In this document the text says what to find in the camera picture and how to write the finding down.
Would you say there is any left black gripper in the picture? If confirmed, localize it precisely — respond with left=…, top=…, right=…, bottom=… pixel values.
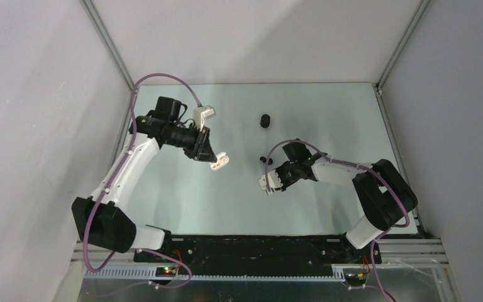
left=164, top=122, right=216, bottom=163

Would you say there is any white earbud charging case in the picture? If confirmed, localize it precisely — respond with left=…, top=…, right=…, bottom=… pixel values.
left=209, top=152, right=230, bottom=171

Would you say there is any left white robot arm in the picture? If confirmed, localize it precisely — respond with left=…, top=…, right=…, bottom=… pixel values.
left=72, top=97, right=221, bottom=262

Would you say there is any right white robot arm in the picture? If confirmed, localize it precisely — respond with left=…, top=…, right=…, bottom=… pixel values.
left=258, top=139, right=418, bottom=263

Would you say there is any black earbud charging case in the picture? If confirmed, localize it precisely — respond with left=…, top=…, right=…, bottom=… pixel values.
left=260, top=114, right=271, bottom=128

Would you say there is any black earbud pair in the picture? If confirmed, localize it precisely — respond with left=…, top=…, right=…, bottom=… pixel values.
left=259, top=156, right=274, bottom=165

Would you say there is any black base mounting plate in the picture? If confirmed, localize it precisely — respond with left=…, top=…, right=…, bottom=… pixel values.
left=133, top=235, right=382, bottom=277

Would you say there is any left controller board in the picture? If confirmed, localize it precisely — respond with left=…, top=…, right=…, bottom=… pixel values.
left=155, top=266, right=179, bottom=279

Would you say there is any controller board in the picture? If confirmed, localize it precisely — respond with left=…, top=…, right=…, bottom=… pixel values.
left=344, top=273, right=369, bottom=288
left=155, top=266, right=179, bottom=279

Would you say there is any right controller board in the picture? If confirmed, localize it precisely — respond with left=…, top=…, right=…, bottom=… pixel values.
left=344, top=273, right=369, bottom=288

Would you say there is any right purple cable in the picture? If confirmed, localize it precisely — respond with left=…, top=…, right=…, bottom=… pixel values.
left=264, top=139, right=411, bottom=302

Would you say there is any purple cable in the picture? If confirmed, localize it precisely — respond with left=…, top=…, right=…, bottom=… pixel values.
left=264, top=139, right=411, bottom=302
left=82, top=73, right=203, bottom=290

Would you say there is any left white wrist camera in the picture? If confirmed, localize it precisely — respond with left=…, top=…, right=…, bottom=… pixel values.
left=192, top=106, right=216, bottom=131

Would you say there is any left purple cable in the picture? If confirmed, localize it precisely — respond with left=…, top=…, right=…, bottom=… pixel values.
left=82, top=73, right=203, bottom=290

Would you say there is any right aluminium frame post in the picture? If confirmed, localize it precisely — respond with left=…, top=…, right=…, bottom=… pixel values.
left=375, top=0, right=432, bottom=91

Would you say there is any aluminium frame post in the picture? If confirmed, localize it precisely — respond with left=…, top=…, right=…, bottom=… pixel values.
left=79, top=0, right=139, bottom=93
left=375, top=0, right=432, bottom=91

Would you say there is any left aluminium frame post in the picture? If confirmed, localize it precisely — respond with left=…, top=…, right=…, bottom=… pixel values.
left=79, top=0, right=139, bottom=93

